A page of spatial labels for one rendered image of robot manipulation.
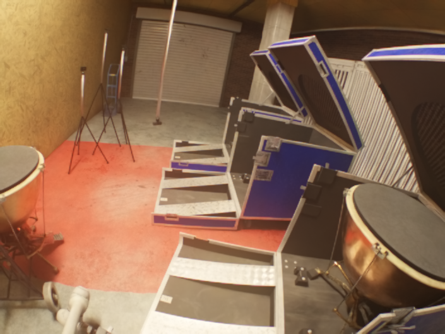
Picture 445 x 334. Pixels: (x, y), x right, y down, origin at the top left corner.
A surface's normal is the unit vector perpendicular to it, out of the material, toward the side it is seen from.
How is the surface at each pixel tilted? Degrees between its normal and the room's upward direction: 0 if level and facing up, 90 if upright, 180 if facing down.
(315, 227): 90
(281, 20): 90
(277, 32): 90
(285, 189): 90
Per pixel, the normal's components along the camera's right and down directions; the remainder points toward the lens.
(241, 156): 0.12, 0.45
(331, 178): -0.15, 0.41
